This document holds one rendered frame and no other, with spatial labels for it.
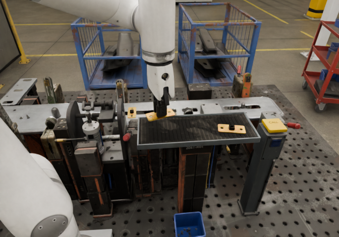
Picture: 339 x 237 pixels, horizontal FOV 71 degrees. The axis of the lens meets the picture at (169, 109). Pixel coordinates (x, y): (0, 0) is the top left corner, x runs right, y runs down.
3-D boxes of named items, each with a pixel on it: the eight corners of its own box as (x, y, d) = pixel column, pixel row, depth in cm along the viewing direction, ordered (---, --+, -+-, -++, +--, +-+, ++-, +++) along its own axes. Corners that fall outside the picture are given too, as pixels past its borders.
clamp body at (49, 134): (85, 182, 114) (66, 121, 93) (80, 203, 105) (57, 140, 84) (65, 183, 113) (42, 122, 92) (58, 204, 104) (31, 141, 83)
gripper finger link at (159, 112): (170, 100, 65) (170, 119, 69) (165, 95, 67) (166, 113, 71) (159, 102, 64) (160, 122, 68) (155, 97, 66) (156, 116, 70)
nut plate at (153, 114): (170, 108, 74) (170, 105, 74) (175, 115, 71) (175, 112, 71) (145, 114, 72) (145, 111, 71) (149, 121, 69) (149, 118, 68)
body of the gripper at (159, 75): (179, 60, 58) (178, 99, 64) (164, 47, 66) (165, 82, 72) (151, 65, 56) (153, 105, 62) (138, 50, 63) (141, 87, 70)
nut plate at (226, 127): (244, 126, 76) (244, 123, 75) (245, 134, 73) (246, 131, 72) (217, 124, 77) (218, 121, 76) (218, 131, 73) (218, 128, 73)
